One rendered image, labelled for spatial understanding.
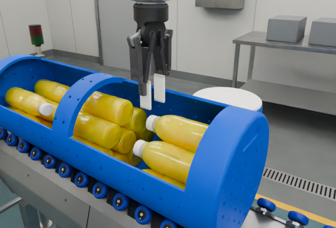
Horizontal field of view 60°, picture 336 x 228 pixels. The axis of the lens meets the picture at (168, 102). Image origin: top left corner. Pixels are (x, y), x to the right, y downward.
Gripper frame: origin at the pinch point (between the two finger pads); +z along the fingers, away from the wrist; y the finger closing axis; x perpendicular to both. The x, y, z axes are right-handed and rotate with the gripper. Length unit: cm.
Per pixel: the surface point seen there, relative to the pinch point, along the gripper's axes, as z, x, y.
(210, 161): 4.6, -21.8, -11.2
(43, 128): 11.5, 25.9, -14.3
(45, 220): 117, 106, 19
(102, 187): 25.5, 9.1, -10.5
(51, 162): 26.2, 31.0, -11.1
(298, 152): 123, -4, 208
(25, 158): 30, 46, -11
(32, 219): 68, 61, -8
